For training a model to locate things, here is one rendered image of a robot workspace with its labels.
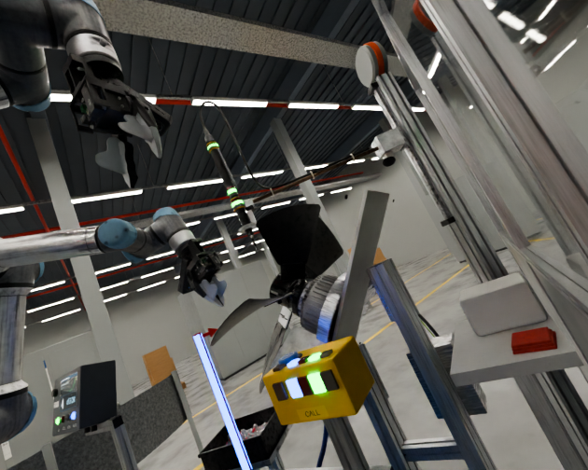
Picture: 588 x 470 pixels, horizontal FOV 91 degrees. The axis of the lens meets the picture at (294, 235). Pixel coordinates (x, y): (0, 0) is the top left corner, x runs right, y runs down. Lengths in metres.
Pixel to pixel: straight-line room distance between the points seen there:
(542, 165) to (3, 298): 1.20
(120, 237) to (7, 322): 0.45
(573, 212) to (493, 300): 0.61
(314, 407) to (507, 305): 0.60
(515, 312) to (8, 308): 1.38
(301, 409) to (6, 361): 0.85
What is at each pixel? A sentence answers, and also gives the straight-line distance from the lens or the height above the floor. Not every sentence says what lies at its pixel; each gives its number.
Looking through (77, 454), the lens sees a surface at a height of 0.82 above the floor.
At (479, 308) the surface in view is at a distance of 0.96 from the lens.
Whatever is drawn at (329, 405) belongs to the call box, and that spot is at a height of 1.00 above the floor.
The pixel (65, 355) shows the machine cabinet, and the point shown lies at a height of 1.78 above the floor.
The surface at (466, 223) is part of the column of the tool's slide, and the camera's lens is 1.18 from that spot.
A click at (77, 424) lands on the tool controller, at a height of 1.09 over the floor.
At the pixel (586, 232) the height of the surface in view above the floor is 1.13.
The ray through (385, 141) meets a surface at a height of 1.54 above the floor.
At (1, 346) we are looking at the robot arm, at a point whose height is 1.38.
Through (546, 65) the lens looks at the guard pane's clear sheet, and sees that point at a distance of 0.28.
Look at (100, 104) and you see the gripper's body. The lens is 0.57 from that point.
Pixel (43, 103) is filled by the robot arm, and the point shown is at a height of 1.74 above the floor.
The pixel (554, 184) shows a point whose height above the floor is 1.18.
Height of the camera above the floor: 1.19
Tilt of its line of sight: 10 degrees up
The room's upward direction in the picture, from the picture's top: 25 degrees counter-clockwise
